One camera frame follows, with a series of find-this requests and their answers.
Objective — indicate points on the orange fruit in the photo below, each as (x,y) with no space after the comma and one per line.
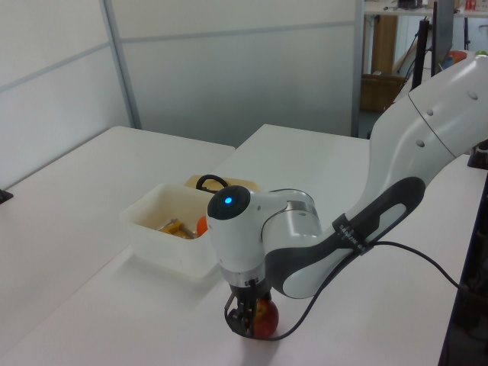
(201,225)

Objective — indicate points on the yellow and silver tool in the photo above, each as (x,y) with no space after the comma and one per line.
(175,228)

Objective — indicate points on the grey partition post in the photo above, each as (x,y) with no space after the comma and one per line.
(358,68)
(122,68)

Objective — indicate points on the black monitor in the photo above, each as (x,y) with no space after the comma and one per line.
(442,34)

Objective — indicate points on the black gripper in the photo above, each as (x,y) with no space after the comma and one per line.
(249,293)

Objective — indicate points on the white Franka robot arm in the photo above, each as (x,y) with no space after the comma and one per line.
(236,236)

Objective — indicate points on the wooden cabinet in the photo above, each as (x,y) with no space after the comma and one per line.
(384,43)

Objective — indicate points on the black monitor stand pole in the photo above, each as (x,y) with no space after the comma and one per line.
(420,53)

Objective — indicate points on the white plastic container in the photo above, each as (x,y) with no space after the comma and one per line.
(160,251)

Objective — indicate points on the red apple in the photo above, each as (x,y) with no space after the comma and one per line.
(268,319)

